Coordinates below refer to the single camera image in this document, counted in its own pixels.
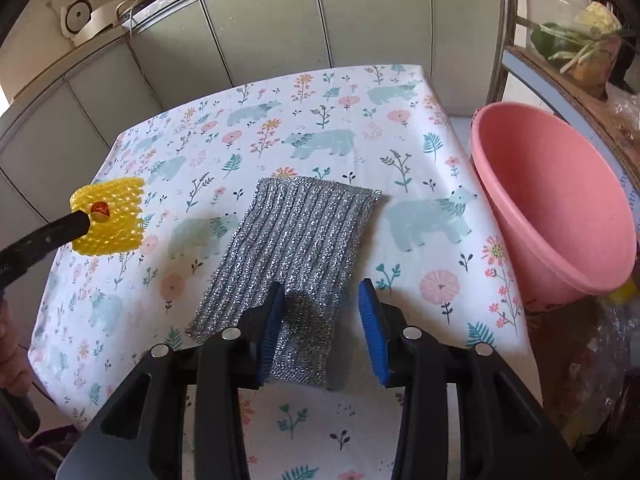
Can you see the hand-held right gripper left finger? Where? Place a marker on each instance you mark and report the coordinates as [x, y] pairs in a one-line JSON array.
[[265, 340]]

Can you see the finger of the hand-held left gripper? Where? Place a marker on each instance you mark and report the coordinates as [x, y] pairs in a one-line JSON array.
[[45, 232]]

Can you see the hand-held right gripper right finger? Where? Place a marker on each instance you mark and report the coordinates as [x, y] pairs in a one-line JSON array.
[[372, 335]]

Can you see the yellow mesh scouring pad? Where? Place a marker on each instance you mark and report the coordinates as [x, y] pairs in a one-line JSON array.
[[112, 220]]

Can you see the silver glitter scouring cloth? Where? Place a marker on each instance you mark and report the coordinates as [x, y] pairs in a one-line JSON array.
[[295, 240]]

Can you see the pink plastic basin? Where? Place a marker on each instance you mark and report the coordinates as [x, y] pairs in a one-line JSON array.
[[550, 200]]

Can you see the person's left hand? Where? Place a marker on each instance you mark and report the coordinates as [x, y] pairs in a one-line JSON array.
[[12, 350]]

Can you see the purple garment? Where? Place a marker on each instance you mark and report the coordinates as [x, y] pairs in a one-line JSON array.
[[47, 442]]

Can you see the floral bear print tablecloth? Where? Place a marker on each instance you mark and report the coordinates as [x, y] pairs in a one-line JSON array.
[[325, 125]]

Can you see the white round appliance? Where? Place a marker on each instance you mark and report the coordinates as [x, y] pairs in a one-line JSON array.
[[87, 17]]

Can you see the heap of clear plastic bags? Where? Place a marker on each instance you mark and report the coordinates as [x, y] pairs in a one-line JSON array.
[[605, 360]]

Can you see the blue edged shelf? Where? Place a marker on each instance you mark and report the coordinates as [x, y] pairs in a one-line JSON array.
[[525, 77]]

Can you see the grey kitchen cabinet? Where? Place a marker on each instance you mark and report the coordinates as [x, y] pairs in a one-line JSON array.
[[275, 20]]

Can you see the metal shelf pole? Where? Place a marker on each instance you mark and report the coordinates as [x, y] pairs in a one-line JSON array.
[[504, 30]]

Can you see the green onions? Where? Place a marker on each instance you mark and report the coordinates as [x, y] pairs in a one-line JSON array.
[[580, 47]]

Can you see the pale cabbage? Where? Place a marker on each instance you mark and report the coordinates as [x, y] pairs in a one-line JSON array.
[[600, 17]]

